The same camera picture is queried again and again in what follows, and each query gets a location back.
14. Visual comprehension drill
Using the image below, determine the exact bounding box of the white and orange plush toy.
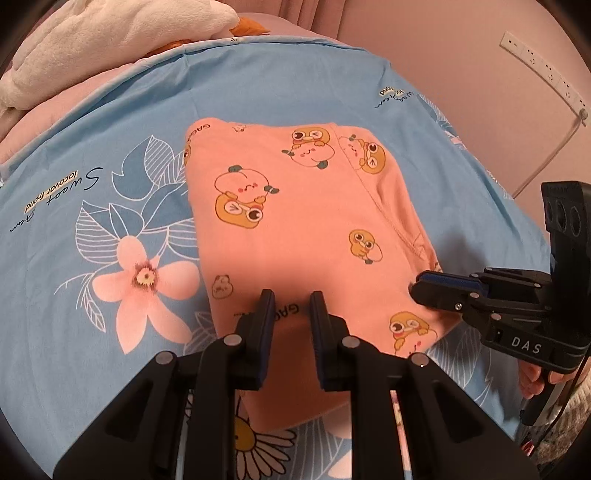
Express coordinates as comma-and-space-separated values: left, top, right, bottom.
0, 0, 271, 121

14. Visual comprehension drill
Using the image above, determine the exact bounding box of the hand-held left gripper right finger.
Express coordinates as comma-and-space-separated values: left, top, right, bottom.
309, 291, 541, 480

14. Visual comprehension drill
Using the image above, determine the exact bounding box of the pink curtain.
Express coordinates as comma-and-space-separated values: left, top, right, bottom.
259, 0, 345, 26

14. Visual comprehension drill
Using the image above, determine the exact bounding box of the person's right hand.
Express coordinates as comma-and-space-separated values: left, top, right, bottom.
517, 359, 580, 400

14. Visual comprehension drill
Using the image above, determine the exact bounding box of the blue floral bedsheet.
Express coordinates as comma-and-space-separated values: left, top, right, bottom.
0, 34, 561, 480

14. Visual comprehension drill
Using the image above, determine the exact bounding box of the orange cartoon print shirt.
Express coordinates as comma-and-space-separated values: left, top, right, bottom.
183, 117, 462, 431

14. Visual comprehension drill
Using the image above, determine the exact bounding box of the thin cable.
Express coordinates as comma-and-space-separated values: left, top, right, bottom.
512, 107, 588, 197

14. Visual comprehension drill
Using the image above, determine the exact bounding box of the white wall power strip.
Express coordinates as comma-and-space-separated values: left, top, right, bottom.
500, 30, 591, 114

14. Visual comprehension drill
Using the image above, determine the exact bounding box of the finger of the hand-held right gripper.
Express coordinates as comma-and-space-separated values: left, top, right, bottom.
409, 277, 490, 319
418, 270, 488, 292

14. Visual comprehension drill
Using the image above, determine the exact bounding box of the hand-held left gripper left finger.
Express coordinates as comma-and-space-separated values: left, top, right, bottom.
52, 289, 278, 480

